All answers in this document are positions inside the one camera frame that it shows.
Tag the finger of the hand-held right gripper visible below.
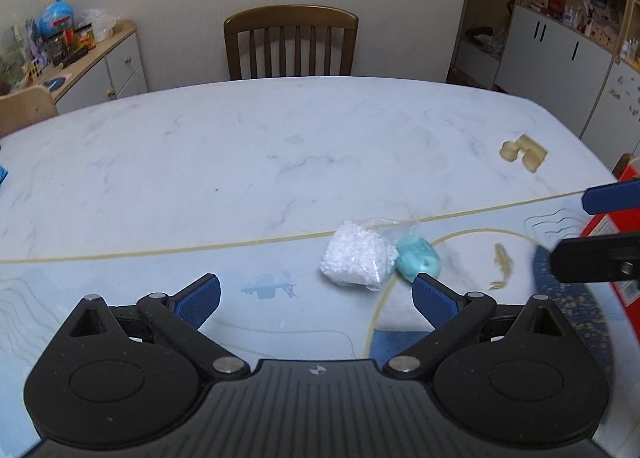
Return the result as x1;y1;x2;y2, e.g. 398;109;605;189
581;179;640;215
549;232;640;284

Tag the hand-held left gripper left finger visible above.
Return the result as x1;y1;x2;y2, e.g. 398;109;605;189
67;273;251;380

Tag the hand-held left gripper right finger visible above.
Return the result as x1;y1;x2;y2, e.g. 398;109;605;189
382;273;566;380

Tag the teal toy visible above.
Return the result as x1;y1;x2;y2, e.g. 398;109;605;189
395;235;443;284

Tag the red cardboard box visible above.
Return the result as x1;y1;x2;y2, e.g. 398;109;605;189
580;165;640;334

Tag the white foam pellet bag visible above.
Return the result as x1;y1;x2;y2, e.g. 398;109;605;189
319;218;416;291

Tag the blue printed table mat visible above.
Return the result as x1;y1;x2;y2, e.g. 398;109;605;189
0;188;640;439

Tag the beige wooden block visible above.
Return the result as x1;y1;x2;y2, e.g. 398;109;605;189
517;135;549;174

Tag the white base cabinet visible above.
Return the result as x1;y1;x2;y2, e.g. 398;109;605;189
495;4;621;104

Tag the wooden toy house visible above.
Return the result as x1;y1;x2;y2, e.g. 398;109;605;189
590;18;619;47

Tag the low white bench cabinet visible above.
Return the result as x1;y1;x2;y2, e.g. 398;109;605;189
452;41;501;86

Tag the white wooden-top sideboard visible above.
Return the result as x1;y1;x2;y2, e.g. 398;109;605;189
50;20;148;114

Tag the light wooden chair back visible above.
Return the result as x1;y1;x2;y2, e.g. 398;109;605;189
0;86;59;138

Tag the clear plastic bag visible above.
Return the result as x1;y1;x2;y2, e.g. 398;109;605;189
75;7;121;42

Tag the dark wooden slatted chair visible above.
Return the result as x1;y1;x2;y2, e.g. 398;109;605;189
223;3;360;80

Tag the green purple toy packet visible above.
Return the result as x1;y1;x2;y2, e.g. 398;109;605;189
0;21;48;86

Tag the blue round toy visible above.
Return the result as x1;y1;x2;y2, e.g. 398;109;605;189
39;0;77;36

